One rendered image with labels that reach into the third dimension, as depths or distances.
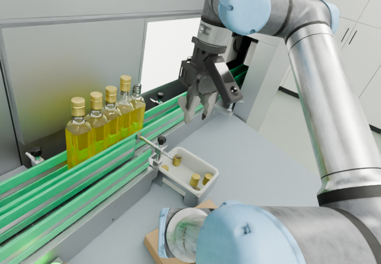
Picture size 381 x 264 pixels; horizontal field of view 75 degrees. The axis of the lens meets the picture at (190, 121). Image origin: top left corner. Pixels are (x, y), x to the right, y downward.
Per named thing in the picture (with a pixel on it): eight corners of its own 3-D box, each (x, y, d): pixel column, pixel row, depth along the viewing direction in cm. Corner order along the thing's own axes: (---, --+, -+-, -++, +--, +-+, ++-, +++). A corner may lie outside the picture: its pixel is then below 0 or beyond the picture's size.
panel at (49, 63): (185, 74, 143) (199, 12, 124) (189, 76, 142) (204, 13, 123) (18, 140, 74) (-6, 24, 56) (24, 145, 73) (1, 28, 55)
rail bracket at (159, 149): (138, 148, 97) (142, 122, 91) (172, 170, 91) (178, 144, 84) (132, 151, 95) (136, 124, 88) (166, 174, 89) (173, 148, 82)
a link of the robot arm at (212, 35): (240, 29, 54) (214, 28, 49) (234, 49, 57) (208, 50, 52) (217, 18, 59) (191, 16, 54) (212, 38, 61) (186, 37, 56)
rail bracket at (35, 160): (37, 168, 80) (31, 136, 73) (50, 180, 78) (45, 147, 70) (24, 175, 77) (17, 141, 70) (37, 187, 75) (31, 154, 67)
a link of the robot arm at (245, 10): (301, -5, 38) (272, -14, 47) (233, -21, 36) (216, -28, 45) (280, 45, 43) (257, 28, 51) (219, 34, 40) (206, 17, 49)
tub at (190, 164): (174, 158, 116) (178, 144, 111) (215, 184, 108) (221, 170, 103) (149, 178, 103) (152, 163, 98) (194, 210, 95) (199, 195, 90)
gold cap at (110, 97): (111, 96, 80) (111, 84, 77) (119, 101, 79) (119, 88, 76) (102, 99, 77) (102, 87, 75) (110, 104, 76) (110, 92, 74)
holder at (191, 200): (165, 153, 118) (168, 141, 114) (215, 186, 108) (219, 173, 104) (140, 172, 105) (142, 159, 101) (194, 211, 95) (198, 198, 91)
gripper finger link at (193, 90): (193, 107, 64) (206, 76, 61) (197, 110, 63) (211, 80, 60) (180, 106, 61) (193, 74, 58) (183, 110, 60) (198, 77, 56)
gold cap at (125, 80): (125, 85, 83) (126, 73, 81) (132, 89, 82) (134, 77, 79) (117, 88, 80) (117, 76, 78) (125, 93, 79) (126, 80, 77)
